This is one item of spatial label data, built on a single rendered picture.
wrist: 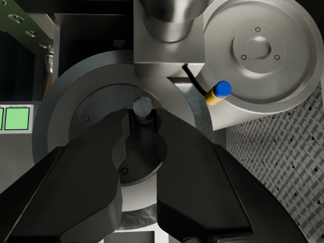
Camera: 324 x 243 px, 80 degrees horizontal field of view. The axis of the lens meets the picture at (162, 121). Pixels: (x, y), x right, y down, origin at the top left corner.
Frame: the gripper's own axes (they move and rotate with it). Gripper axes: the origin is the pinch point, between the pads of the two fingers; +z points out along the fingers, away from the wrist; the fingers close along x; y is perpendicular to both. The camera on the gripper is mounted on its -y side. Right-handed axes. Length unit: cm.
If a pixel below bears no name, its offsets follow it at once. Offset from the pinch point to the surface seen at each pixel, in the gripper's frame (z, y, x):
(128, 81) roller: 4.4, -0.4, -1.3
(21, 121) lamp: 30.6, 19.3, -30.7
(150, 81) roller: 4.4, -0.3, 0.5
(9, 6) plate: 27.2, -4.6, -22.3
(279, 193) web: 4.0, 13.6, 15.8
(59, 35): 8.5, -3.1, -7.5
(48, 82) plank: 161, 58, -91
